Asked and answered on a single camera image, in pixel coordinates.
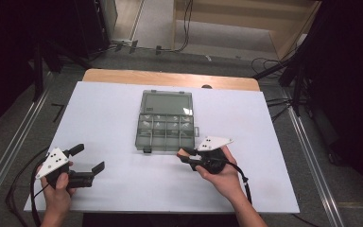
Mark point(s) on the translucent green compartment box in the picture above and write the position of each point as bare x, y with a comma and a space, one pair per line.
165, 126

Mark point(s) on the wooden shelf unit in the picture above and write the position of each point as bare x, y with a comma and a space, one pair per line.
233, 19

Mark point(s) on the wooden table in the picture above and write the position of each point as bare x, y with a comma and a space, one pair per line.
157, 78

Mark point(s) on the dark table grommet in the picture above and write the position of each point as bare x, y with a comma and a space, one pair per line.
206, 86

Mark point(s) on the metal floor rail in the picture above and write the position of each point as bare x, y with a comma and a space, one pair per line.
315, 164
12, 148

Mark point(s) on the black metal stand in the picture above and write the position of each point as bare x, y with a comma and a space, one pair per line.
39, 72
296, 82

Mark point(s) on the black cabinet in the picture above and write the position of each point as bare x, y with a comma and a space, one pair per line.
89, 25

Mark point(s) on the person's right hand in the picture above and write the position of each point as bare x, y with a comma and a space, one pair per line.
227, 184

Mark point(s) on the white board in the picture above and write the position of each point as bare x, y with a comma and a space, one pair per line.
107, 110

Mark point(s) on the person's left hand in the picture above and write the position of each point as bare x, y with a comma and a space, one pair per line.
56, 201

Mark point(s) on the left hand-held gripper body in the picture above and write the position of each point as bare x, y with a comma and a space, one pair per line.
54, 160

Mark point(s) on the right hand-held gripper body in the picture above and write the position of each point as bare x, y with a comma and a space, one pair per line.
212, 142

